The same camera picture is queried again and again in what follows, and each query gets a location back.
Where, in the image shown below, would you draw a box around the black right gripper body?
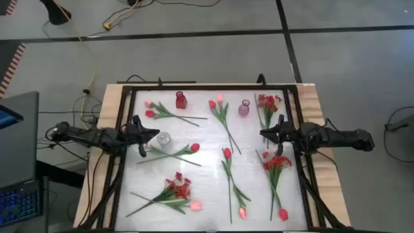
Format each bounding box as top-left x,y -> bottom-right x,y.
275,113 -> 304,156

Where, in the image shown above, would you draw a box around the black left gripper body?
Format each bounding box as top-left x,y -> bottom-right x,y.
124,115 -> 147,159

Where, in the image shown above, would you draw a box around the pink artificial tulip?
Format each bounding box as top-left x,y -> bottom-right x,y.
215,93 -> 234,153
129,192 -> 203,215
144,99 -> 201,128

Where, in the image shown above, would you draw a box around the purple glass vase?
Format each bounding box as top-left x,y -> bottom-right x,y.
238,99 -> 251,117

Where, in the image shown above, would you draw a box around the tulip stems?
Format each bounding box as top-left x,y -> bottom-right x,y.
221,148 -> 252,220

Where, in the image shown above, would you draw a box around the clear glass vase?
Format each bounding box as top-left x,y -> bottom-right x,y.
157,131 -> 172,148

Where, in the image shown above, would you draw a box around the red glass vase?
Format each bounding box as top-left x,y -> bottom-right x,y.
175,91 -> 188,110

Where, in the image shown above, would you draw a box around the black desk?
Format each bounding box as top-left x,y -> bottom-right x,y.
34,159 -> 85,189

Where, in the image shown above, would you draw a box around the grey stand foot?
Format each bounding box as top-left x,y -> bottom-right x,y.
384,115 -> 414,132

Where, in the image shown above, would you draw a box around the grey laptop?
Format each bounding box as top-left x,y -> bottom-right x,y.
0,91 -> 40,190

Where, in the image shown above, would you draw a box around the lit monitor screen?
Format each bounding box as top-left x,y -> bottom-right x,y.
0,104 -> 24,131

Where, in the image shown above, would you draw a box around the backlit black keyboard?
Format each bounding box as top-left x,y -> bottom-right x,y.
0,179 -> 45,228

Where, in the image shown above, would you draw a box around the black stand base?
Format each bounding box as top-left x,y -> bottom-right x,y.
39,0 -> 72,26

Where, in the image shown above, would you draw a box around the black orange-striped floor mat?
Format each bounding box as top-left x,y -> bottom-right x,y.
0,0 -> 19,16
0,42 -> 27,98

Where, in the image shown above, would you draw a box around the long yellow cable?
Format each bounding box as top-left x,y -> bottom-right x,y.
53,0 -> 98,121

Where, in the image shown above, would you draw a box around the black looped floor cable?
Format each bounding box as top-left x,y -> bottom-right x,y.
384,105 -> 414,162

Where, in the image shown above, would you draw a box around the yellow cable with plug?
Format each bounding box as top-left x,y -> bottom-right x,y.
102,0 -> 140,30

